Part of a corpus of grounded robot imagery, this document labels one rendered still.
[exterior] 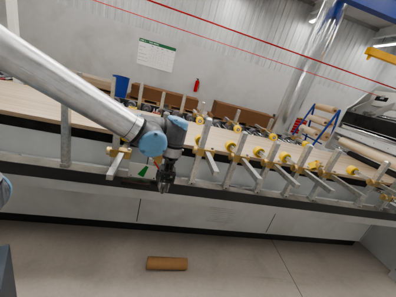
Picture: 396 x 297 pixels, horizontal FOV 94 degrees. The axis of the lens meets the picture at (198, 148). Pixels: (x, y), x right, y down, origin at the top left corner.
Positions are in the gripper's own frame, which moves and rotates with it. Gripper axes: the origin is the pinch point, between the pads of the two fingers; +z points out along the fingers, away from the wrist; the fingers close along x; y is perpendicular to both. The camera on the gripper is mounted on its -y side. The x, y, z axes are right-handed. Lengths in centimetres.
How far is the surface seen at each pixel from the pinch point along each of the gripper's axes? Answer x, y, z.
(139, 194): -10.8, -30.6, 26.3
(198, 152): 19.6, -27.1, -12.7
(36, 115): -80, -48, -9
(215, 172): 24.7, -2.5, -12.7
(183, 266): 30, -18, 76
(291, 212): 110, -31, 26
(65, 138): -55, -28, -6
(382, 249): 262, -42, 68
